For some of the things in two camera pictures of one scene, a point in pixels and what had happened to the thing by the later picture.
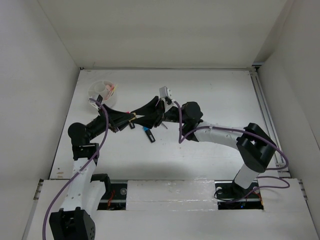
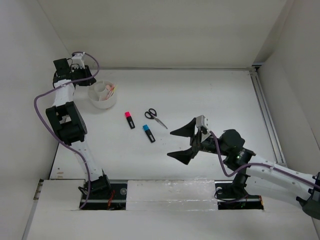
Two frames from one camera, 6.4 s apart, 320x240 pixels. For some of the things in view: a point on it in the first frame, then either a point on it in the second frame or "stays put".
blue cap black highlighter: (149, 134) stays put
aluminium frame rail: (281, 165) stays put
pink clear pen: (111, 89) stays put
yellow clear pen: (114, 91) stays put
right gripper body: (162, 115) → (208, 145)
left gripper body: (98, 124) → (79, 73)
